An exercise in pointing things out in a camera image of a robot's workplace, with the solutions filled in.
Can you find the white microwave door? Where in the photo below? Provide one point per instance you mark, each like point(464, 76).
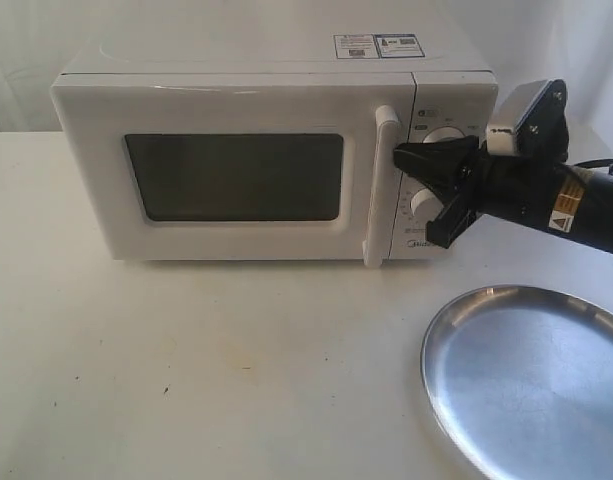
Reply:
point(239, 166)

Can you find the white microwave oven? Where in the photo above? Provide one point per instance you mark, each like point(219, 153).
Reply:
point(453, 87)

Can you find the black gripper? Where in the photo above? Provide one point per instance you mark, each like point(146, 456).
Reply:
point(520, 190)

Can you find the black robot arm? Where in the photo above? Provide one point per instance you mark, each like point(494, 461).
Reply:
point(583, 208)

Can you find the blue white warning sticker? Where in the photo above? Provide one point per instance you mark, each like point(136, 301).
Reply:
point(377, 46)

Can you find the round metal tray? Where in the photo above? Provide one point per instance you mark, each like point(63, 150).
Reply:
point(517, 383)

